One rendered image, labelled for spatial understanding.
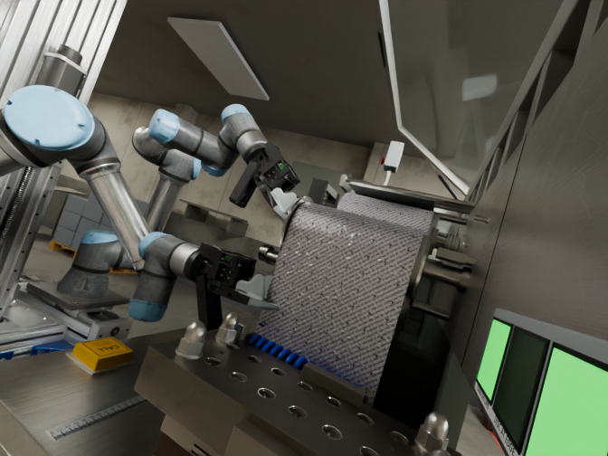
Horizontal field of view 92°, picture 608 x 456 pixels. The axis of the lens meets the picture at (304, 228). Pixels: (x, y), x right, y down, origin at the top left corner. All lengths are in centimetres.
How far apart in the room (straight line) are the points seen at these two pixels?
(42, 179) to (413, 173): 415
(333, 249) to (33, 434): 47
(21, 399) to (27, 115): 46
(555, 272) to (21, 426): 58
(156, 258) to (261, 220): 413
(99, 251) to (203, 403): 92
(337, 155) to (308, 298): 427
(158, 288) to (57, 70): 75
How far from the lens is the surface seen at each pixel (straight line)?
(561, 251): 23
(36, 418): 57
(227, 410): 40
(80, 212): 553
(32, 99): 74
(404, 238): 52
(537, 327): 21
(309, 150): 486
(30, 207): 122
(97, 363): 66
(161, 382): 46
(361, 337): 52
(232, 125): 79
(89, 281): 127
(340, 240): 53
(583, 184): 23
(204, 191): 542
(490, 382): 26
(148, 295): 73
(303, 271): 54
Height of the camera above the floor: 122
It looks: 4 degrees up
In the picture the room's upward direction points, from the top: 18 degrees clockwise
